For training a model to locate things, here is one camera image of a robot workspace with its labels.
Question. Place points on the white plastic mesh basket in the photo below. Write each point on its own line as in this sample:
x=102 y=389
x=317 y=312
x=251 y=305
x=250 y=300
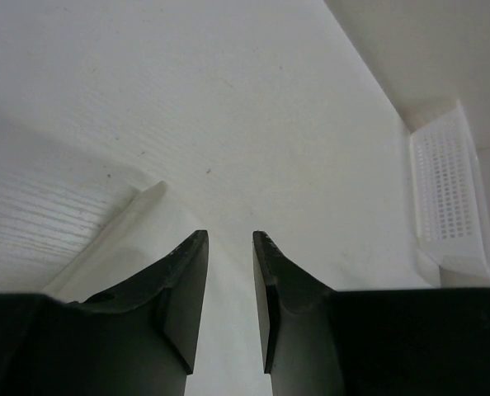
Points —
x=453 y=225

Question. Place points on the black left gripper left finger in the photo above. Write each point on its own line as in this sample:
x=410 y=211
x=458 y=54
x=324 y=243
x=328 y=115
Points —
x=138 y=337

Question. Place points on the white tank top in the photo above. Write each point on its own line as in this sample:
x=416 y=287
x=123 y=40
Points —
x=228 y=355

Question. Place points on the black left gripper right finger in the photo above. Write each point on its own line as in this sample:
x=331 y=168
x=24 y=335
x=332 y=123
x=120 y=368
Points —
x=319 y=341

